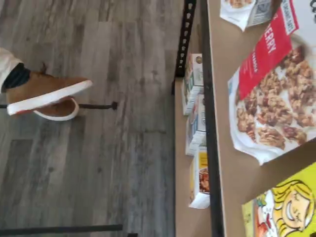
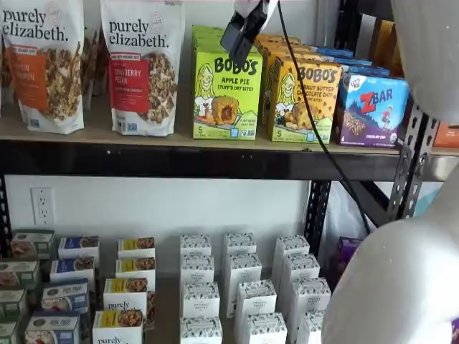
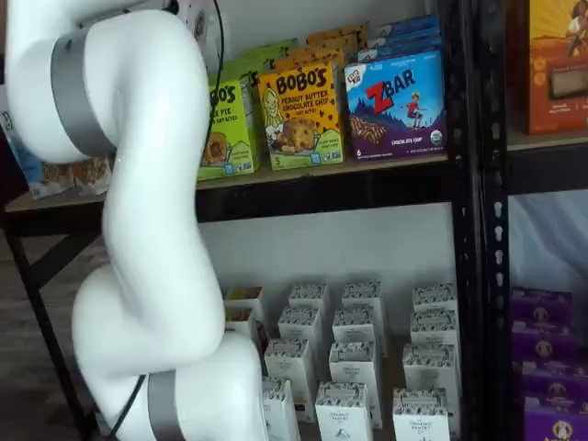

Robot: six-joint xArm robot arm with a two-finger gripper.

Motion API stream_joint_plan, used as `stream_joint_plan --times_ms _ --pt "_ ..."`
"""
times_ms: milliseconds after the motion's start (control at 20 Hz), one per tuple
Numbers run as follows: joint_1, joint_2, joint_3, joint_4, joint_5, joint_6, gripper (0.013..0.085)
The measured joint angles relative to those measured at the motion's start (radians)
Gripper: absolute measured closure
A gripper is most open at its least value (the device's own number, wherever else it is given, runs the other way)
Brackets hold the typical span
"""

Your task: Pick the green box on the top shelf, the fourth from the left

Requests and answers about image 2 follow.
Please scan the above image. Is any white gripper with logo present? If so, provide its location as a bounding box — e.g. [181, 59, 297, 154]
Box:
[219, 0, 281, 66]

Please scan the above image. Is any cranberry pecan granola bag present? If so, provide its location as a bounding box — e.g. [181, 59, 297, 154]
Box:
[99, 0, 186, 138]

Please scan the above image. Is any black cable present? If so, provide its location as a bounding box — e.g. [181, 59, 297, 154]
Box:
[275, 0, 376, 236]

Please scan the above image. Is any green label oatmeal box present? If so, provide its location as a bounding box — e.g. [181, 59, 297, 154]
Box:
[9, 230, 55, 261]
[0, 259, 41, 292]
[0, 288, 29, 323]

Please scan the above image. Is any blue label oatmeal box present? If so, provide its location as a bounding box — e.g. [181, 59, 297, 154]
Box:
[24, 310, 82, 344]
[49, 256, 97, 284]
[40, 278, 90, 318]
[57, 235, 101, 261]

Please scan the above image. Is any yellow label oatmeal box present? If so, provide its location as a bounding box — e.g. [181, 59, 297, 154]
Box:
[103, 277, 149, 313]
[114, 256, 157, 292]
[117, 236, 156, 259]
[92, 310, 145, 344]

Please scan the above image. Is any blue ZBar chocolate chip box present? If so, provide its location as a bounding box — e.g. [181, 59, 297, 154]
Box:
[311, 44, 355, 58]
[340, 62, 392, 78]
[335, 71, 410, 151]
[315, 52, 374, 68]

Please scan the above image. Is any yellow Bobo's peanut butter box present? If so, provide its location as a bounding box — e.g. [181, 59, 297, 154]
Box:
[255, 33, 303, 47]
[260, 42, 313, 64]
[267, 56, 342, 144]

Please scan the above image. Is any white patterned-top carton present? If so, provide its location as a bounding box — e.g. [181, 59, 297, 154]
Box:
[179, 234, 213, 258]
[296, 310, 328, 344]
[271, 234, 311, 284]
[234, 279, 278, 343]
[181, 282, 221, 320]
[279, 253, 321, 309]
[179, 315, 224, 344]
[223, 232, 258, 257]
[224, 252, 263, 319]
[242, 312, 288, 344]
[288, 277, 332, 344]
[179, 254, 215, 286]

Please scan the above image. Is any pumpkin cinnamon granola bag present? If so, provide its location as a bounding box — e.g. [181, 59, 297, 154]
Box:
[81, 27, 108, 110]
[0, 0, 86, 136]

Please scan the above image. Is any green Bobo's apple pie box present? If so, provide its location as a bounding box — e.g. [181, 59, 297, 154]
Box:
[191, 24, 226, 39]
[192, 34, 230, 54]
[191, 48, 263, 141]

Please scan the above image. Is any orange snack box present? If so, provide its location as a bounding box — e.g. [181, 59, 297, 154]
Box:
[369, 18, 406, 77]
[432, 121, 459, 148]

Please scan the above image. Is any black perforated shelf post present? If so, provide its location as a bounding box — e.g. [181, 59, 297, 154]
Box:
[303, 0, 341, 259]
[0, 174, 12, 249]
[388, 102, 441, 220]

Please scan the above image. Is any white wall outlet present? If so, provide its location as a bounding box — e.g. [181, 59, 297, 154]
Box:
[30, 186, 57, 226]

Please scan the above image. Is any black shelf crossbeam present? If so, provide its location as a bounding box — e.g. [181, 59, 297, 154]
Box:
[0, 138, 406, 183]
[426, 153, 459, 182]

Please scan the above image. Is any black shelf side beam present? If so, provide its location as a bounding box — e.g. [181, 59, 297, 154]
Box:
[353, 178, 395, 229]

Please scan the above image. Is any white plastic sheet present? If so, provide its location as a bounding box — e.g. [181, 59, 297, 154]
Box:
[321, 181, 394, 259]

